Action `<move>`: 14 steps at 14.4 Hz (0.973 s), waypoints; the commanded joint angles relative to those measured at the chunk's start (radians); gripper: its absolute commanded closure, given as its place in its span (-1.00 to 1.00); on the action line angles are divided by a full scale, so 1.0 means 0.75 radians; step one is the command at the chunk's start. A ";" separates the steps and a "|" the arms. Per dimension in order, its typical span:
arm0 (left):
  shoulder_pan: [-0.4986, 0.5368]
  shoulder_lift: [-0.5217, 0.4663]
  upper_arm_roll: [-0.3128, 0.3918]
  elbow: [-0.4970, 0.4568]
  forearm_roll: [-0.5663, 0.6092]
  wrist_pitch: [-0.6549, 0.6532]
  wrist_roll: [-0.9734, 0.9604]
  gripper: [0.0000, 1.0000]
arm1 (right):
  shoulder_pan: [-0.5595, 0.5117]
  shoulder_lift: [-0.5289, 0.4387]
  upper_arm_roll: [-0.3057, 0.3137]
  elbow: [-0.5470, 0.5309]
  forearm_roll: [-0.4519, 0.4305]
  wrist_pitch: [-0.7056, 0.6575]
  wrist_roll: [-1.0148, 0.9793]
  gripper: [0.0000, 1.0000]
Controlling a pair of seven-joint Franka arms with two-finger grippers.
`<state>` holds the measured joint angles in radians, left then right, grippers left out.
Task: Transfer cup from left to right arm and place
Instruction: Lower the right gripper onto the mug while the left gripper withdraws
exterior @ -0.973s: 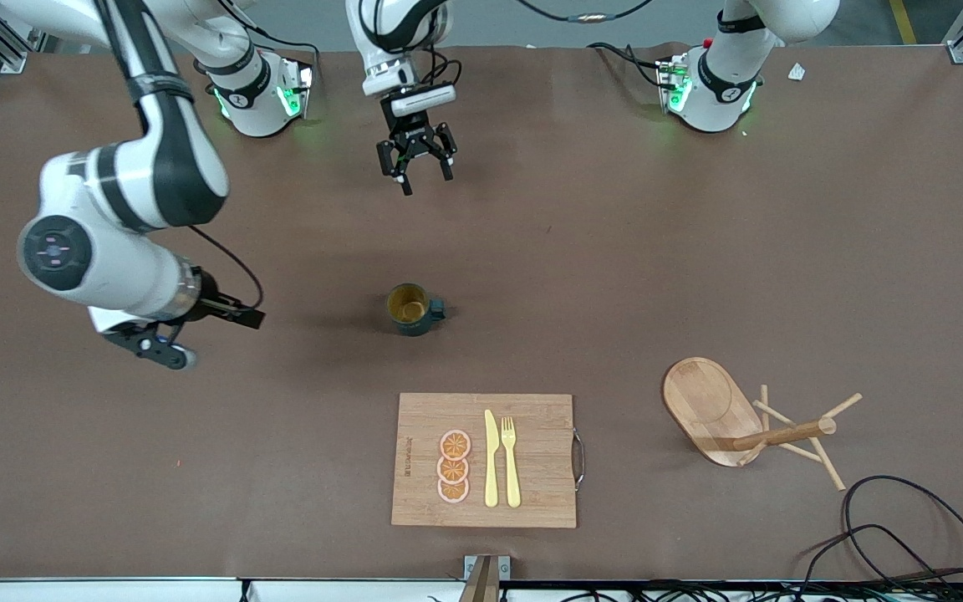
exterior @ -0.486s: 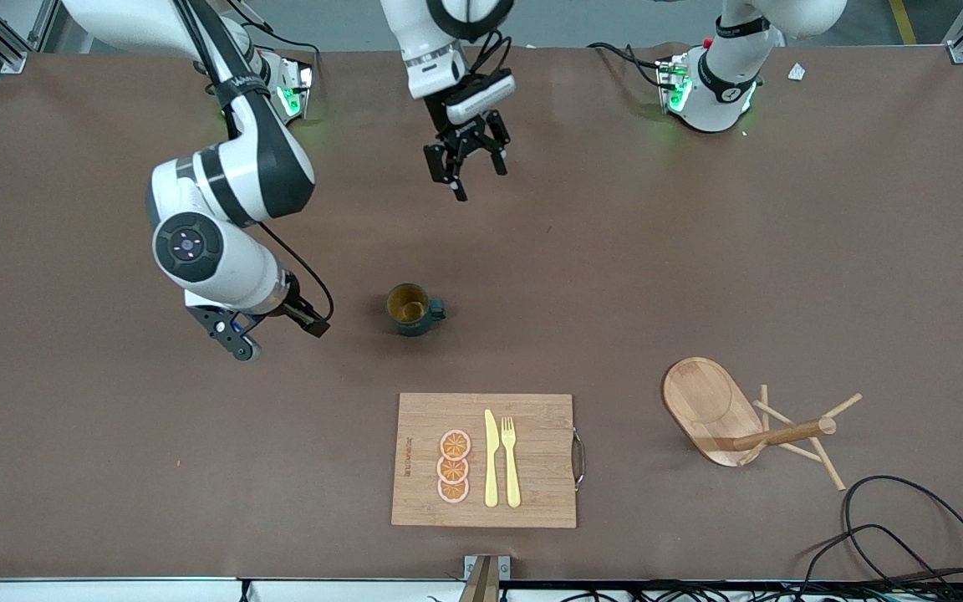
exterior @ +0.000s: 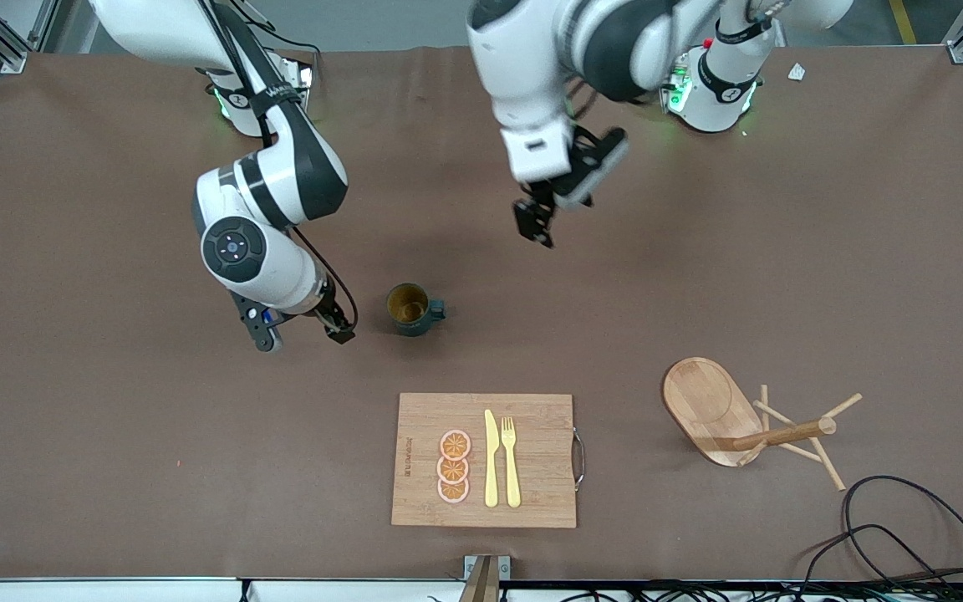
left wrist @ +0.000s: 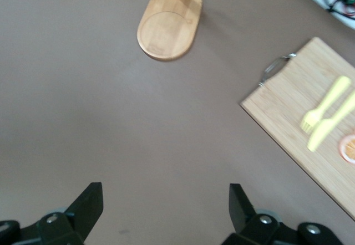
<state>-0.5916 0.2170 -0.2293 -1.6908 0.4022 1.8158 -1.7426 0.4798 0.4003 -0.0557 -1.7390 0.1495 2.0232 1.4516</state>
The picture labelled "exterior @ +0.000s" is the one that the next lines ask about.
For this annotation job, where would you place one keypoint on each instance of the dark teal ribbed cup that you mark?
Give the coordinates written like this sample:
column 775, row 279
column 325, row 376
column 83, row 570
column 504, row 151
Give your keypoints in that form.
column 410, row 309

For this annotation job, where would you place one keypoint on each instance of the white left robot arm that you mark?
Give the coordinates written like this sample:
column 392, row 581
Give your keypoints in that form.
column 523, row 75

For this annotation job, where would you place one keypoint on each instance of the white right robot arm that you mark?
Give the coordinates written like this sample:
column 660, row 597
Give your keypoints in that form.
column 281, row 176

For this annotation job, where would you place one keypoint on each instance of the yellow plastic knife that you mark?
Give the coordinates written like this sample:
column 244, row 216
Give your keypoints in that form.
column 491, row 468

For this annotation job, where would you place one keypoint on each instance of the yellow plastic fork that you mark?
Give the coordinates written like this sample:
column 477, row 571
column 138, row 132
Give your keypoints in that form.
column 512, row 477

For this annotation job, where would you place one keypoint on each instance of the bamboo cutting board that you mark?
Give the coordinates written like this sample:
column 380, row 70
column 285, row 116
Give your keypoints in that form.
column 540, row 468

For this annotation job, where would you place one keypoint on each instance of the wooden mug tree stand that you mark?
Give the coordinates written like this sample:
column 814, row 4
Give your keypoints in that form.
column 703, row 401

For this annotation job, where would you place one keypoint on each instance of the brown table cover sheet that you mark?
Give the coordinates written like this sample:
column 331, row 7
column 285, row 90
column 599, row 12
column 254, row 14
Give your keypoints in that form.
column 114, row 460

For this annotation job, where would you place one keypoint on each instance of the white paper scrap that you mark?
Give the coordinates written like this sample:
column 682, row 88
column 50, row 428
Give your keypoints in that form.
column 797, row 72

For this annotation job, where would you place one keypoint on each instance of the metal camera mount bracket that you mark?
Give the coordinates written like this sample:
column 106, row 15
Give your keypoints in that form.
column 486, row 581

